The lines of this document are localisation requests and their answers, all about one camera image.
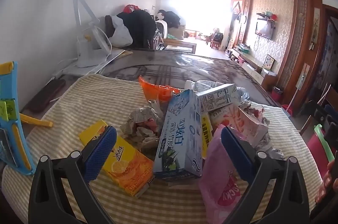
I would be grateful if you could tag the yellow foil packet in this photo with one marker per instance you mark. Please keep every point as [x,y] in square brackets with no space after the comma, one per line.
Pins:
[206,133]

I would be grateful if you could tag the yellow plastic clip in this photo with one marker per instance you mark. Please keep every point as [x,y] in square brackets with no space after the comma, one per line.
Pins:
[37,122]

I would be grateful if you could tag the blue yellow toy stand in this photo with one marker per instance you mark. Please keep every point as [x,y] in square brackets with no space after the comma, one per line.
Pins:
[14,150]

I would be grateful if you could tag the wooden sofa with cushions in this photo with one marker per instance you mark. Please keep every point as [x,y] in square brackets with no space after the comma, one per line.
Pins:
[165,39]

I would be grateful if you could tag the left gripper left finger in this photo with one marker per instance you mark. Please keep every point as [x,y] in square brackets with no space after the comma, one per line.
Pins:
[48,202]

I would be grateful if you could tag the pink snack wrapper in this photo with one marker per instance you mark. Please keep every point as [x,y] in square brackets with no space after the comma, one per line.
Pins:
[218,184]

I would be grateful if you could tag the white blue milk carton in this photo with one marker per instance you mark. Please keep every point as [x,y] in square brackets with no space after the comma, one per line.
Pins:
[218,97]

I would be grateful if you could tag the pink strawberry snack box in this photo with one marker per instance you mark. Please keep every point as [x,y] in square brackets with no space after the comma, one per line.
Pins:
[247,121]

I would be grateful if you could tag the red green trash bin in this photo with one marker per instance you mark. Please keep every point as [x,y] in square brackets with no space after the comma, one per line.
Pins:
[320,149]

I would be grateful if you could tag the wooden dining chair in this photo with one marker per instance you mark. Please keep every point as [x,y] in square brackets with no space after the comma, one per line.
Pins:
[315,110]

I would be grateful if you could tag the yellow lemon tea carton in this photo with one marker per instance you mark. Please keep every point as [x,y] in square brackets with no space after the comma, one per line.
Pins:
[129,168]

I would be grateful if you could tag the orange snack bag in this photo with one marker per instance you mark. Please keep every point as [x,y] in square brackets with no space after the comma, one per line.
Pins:
[157,92]

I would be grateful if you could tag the low tv cabinet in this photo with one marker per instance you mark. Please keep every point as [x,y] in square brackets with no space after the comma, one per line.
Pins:
[265,78]

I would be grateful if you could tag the white plastic bag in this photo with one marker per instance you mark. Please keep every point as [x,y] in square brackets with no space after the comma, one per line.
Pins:
[121,37]

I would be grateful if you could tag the crushed clear plastic bottle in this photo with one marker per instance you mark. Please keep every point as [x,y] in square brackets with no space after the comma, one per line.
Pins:
[203,85]

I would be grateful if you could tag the grey newspaper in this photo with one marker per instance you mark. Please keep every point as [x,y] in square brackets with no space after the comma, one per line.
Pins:
[266,146]

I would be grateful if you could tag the person right hand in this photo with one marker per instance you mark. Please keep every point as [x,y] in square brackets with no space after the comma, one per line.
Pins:
[326,183]

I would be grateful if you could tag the wall mounted television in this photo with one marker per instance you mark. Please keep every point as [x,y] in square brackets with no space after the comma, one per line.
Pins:
[265,28]

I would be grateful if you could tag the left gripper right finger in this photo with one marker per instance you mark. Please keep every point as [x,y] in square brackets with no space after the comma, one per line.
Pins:
[289,200]

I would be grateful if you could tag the black glasses case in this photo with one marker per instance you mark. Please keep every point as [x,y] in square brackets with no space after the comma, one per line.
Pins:
[42,99]

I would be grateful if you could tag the black clothes pile on chair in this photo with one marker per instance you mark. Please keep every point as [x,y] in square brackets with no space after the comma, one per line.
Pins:
[141,27]

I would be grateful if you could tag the yellow striped table mat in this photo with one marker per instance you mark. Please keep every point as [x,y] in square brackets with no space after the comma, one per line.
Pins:
[95,97]

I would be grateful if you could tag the brown paper ball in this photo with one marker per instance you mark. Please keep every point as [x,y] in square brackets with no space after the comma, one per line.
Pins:
[143,128]

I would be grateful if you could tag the blue white toothpaste box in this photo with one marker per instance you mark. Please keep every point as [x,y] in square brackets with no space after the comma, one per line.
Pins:
[179,153]

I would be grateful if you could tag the small red waste basket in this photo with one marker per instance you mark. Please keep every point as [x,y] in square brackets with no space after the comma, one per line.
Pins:
[276,94]

